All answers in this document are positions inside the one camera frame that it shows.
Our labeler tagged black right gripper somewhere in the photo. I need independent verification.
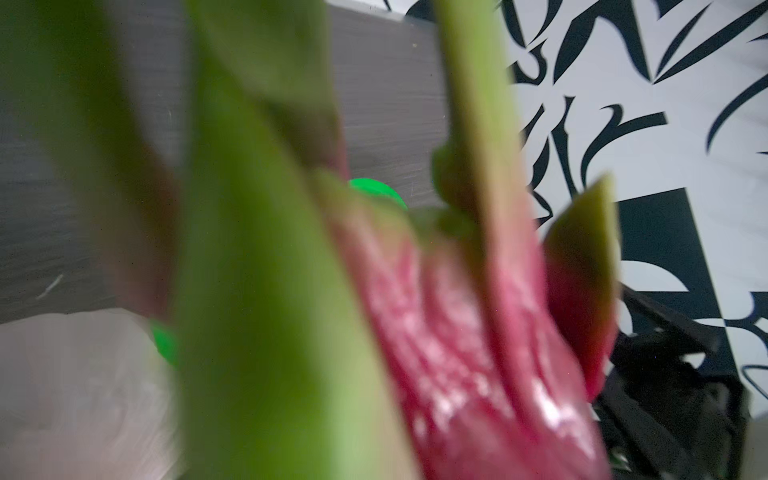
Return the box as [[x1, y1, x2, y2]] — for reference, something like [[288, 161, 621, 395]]
[[593, 287, 749, 479]]

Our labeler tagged red dragon fruit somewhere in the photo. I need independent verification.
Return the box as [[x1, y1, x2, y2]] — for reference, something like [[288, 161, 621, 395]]
[[1, 1, 619, 479]]

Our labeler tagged pink plastic bag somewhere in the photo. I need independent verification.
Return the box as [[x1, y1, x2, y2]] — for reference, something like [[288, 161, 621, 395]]
[[1, 309, 185, 479]]

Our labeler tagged green plastic perforated basket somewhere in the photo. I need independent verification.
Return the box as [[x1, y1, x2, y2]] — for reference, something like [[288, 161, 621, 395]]
[[149, 178, 408, 365]]

